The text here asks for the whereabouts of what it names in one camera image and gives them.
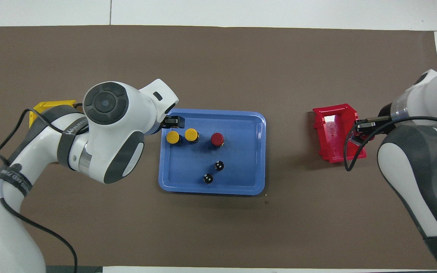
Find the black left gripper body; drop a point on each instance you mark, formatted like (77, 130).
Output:
(165, 122)

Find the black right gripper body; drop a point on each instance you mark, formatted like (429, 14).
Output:
(385, 113)

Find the yellow push button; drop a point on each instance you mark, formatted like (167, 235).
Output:
(172, 137)
(191, 135)

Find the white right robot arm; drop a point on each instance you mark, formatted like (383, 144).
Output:
(419, 163)

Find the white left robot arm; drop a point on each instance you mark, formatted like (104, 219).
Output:
(89, 151)

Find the red plastic bin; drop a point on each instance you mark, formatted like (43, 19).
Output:
(334, 132)

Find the black cylinder capacitor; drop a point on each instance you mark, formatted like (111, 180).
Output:
(219, 165)
(208, 178)

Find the brown paper table mat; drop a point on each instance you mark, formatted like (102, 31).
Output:
(218, 68)

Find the blue plastic tray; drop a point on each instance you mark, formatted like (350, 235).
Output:
(237, 167)

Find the yellow plastic bin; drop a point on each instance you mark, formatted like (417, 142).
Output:
(49, 106)

